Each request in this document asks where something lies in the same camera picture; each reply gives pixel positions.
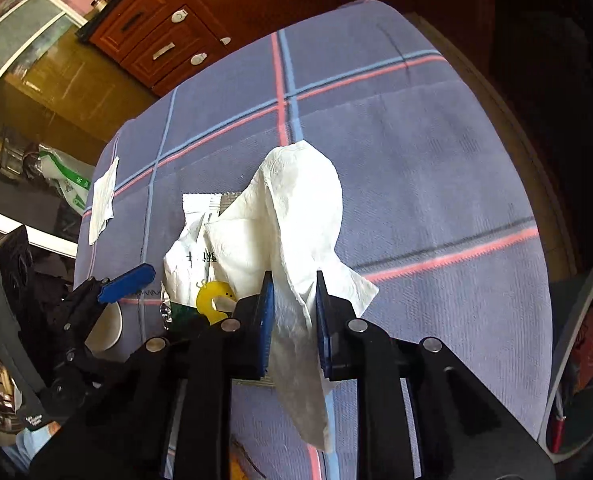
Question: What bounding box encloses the sliding glass door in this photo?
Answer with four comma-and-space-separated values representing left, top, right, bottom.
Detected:
0, 0, 88, 111

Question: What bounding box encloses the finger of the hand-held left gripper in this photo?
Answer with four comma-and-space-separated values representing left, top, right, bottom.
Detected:
59, 263, 156, 331
46, 345, 132, 411

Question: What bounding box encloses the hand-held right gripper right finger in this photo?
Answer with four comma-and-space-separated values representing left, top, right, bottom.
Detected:
315, 270, 555, 480

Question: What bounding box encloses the brown wooden cabinet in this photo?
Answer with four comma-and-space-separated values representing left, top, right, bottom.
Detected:
76, 0, 497, 98

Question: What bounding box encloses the white paper tissue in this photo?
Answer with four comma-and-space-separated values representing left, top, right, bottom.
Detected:
204, 141, 380, 453

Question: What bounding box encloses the white paper cup green print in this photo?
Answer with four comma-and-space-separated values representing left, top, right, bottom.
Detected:
84, 302, 124, 352

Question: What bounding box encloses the white paper napkin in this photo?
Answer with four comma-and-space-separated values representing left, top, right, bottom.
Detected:
88, 156, 120, 246

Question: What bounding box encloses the yellow plastic hook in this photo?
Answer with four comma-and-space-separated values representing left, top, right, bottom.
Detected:
195, 281, 237, 318

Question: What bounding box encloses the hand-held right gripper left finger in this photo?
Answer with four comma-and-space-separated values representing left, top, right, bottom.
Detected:
29, 270, 276, 480

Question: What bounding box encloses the dark green wrapper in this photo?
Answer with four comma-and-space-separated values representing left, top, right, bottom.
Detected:
169, 305, 202, 333

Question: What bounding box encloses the blue plaid tablecloth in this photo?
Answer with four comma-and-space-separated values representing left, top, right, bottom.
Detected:
71, 0, 552, 480

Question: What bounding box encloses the person's left forearm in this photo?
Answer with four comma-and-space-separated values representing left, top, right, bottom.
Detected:
4, 420, 64, 476

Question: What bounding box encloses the green and white bag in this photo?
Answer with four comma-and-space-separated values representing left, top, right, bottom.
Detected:
39, 144, 97, 213

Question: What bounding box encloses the white plastic packet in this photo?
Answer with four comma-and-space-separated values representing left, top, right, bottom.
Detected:
163, 194, 247, 311

